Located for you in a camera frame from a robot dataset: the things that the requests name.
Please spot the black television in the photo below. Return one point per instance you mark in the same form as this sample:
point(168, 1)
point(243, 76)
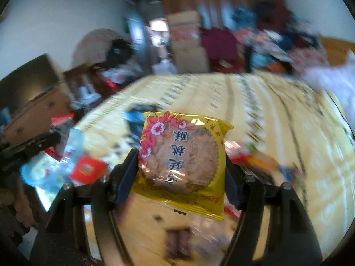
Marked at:
point(25, 80)

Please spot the maroon clothes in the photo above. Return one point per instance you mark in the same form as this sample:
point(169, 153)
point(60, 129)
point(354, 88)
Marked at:
point(219, 44)

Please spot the dark wooden chair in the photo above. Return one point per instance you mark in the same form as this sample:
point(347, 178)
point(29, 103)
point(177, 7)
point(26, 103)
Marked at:
point(83, 83)

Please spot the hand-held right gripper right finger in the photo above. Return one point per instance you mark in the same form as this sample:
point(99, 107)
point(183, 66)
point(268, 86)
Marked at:
point(233, 183)

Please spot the yellow cookie packet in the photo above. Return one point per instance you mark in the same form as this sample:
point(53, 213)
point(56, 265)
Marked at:
point(180, 158)

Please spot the pink dotted cloth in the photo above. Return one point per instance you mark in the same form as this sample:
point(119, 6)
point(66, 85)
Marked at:
point(307, 59)

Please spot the pile of mixed clothes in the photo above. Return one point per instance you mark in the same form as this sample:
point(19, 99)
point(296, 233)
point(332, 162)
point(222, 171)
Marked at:
point(277, 33)

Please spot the pink quilt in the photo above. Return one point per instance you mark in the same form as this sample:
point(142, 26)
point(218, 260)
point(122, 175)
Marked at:
point(332, 77)

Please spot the black jacket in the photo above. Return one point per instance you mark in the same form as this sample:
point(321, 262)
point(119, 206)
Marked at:
point(119, 51)

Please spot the wooden bed frame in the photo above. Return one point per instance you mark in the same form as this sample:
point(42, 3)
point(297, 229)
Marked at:
point(335, 45)

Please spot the yellow patterned blanket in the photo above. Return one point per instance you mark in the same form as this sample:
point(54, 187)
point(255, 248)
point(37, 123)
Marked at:
point(249, 102)

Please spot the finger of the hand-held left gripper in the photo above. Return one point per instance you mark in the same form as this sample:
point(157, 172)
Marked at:
point(33, 146)

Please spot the plain cardboard box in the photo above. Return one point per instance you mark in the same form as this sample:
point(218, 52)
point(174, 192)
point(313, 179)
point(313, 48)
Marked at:
point(191, 59)

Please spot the red printed cardboard box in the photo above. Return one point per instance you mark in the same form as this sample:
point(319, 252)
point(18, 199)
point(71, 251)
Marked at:
point(184, 37)

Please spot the pink floral cover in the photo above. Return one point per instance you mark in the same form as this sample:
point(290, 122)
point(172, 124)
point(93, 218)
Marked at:
point(91, 44)

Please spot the wooden dresser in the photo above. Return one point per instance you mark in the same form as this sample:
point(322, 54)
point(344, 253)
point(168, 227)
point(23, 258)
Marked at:
point(33, 110)

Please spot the black shaver box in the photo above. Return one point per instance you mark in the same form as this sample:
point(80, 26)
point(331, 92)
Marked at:
point(136, 127)

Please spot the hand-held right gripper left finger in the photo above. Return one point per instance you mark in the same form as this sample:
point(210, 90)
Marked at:
point(126, 177)

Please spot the mixed snack packets heap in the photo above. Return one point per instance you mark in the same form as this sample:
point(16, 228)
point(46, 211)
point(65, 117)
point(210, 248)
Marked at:
point(86, 169)

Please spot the pile of snack packets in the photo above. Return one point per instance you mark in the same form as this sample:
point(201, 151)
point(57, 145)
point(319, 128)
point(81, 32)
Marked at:
point(258, 158)

